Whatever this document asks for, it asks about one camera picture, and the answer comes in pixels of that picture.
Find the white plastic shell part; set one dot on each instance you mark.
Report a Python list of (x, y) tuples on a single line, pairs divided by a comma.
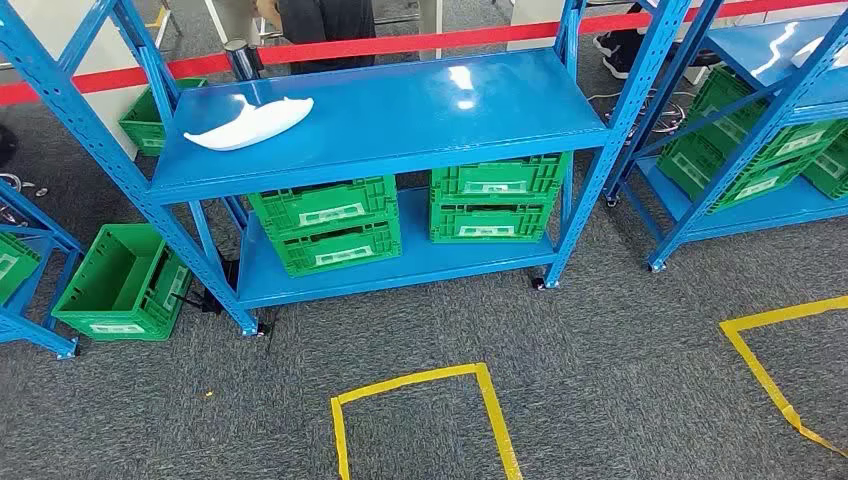
[(252, 126)]

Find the blue metal shelf rack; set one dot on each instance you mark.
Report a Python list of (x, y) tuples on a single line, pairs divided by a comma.
[(397, 112), (33, 339), (768, 210)]

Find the yellow floor tape square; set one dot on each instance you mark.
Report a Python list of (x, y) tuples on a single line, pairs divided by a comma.
[(782, 311), (411, 379)]

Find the black router with antennas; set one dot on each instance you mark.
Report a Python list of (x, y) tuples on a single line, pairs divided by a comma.
[(230, 281)]

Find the red barrier belt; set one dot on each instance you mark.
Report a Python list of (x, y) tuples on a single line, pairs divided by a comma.
[(397, 44)]

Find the person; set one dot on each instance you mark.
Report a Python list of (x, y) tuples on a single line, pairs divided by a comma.
[(324, 20), (619, 56)]

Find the chrome chair base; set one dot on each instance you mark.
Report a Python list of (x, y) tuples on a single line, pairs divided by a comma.
[(669, 109), (13, 182)]

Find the black barrier post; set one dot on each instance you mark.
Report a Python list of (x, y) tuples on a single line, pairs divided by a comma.
[(242, 63)]

